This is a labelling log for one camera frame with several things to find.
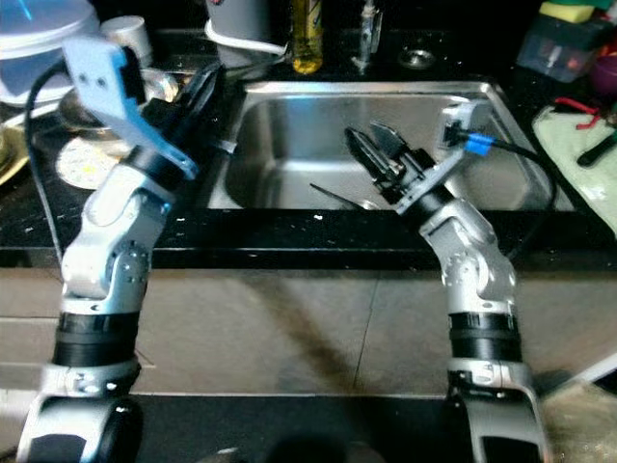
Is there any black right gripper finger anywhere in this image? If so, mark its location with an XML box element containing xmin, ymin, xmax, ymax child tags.
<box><xmin>345</xmin><ymin>128</ymin><xmax>393</xmax><ymax>184</ymax></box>
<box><xmin>368</xmin><ymin>123</ymin><xmax>414</xmax><ymax>167</ymax></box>

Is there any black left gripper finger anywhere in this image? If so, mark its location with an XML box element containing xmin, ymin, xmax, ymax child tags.
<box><xmin>174</xmin><ymin>69</ymin><xmax>201</xmax><ymax>117</ymax></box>
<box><xmin>198</xmin><ymin>60</ymin><xmax>228</xmax><ymax>115</ymax></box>

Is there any stainless steel bowl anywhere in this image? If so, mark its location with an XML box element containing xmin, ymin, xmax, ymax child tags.
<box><xmin>58</xmin><ymin>68</ymin><xmax>184</xmax><ymax>136</ymax></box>

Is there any floral white plate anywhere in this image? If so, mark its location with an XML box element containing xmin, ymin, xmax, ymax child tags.
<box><xmin>55</xmin><ymin>133</ymin><xmax>146</xmax><ymax>191</ymax></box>

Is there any steel kitchen faucet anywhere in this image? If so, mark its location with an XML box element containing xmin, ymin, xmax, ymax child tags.
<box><xmin>355</xmin><ymin>0</ymin><xmax>387</xmax><ymax>73</ymax></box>

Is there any stainless steel sink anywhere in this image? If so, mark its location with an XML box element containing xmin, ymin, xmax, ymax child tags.
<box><xmin>202</xmin><ymin>80</ymin><xmax>562</xmax><ymax>213</ymax></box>

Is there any white printed mug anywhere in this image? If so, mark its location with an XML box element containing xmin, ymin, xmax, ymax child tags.
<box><xmin>101</xmin><ymin>16</ymin><xmax>155</xmax><ymax>68</ymax></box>

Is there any round steel counter fitting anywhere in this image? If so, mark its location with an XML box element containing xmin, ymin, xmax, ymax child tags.
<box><xmin>398</xmin><ymin>48</ymin><xmax>437</xmax><ymax>70</ymax></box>

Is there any yellow oil bottle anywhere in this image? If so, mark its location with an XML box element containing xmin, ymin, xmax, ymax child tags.
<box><xmin>291</xmin><ymin>0</ymin><xmax>324</xmax><ymax>76</ymax></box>

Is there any white stacked food container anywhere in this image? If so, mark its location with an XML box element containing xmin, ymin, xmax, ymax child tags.
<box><xmin>0</xmin><ymin>0</ymin><xmax>102</xmax><ymax>107</ymax></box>

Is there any white plastic ladle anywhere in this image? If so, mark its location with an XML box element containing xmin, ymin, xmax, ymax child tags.
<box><xmin>0</xmin><ymin>99</ymin><xmax>64</xmax><ymax>126</ymax></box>

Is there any pale green cloth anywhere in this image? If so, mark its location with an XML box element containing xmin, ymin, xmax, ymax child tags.
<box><xmin>532</xmin><ymin>104</ymin><xmax>617</xmax><ymax>232</ymax></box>

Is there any small red utensil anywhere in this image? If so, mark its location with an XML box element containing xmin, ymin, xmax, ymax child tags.
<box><xmin>554</xmin><ymin>96</ymin><xmax>601</xmax><ymax>122</ymax></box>

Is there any pale yellow plate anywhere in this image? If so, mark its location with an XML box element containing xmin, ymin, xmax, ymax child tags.
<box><xmin>0</xmin><ymin>123</ymin><xmax>32</xmax><ymax>184</ymax></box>

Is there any beige cabinet front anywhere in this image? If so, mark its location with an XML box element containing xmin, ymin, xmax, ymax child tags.
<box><xmin>0</xmin><ymin>265</ymin><xmax>617</xmax><ymax>396</ymax></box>

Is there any clear plastic container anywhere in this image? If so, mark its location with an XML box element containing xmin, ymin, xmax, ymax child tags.
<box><xmin>516</xmin><ymin>17</ymin><xmax>601</xmax><ymax>83</ymax></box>

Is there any green yellow sponge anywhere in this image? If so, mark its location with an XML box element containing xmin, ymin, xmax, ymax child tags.
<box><xmin>538</xmin><ymin>0</ymin><xmax>597</xmax><ymax>25</ymax></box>

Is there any olive green sack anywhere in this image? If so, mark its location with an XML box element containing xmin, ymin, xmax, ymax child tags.
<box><xmin>540</xmin><ymin>381</ymin><xmax>617</xmax><ymax>463</ymax></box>

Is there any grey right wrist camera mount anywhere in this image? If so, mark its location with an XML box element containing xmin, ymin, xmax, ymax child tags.
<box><xmin>400</xmin><ymin>99</ymin><xmax>483</xmax><ymax>215</ymax></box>

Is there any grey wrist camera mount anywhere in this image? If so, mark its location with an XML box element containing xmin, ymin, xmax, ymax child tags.
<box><xmin>63</xmin><ymin>37</ymin><xmax>199</xmax><ymax>179</ymax></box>
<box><xmin>400</xmin><ymin>99</ymin><xmax>483</xmax><ymax>215</ymax></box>

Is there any grey kettle white handle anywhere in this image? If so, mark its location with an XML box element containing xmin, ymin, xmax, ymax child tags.
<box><xmin>204</xmin><ymin>0</ymin><xmax>290</xmax><ymax>70</ymax></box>

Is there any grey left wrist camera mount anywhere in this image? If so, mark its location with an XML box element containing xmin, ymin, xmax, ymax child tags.
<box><xmin>63</xmin><ymin>37</ymin><xmax>199</xmax><ymax>179</ymax></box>

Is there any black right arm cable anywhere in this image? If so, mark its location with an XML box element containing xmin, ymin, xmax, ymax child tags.
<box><xmin>487</xmin><ymin>140</ymin><xmax>560</xmax><ymax>257</ymax></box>

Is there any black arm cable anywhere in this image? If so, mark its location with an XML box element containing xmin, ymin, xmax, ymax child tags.
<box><xmin>487</xmin><ymin>140</ymin><xmax>560</xmax><ymax>257</ymax></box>
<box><xmin>24</xmin><ymin>63</ymin><xmax>78</xmax><ymax>261</ymax></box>

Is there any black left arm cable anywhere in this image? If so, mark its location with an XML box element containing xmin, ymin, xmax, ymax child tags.
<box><xmin>24</xmin><ymin>63</ymin><xmax>78</xmax><ymax>261</ymax></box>

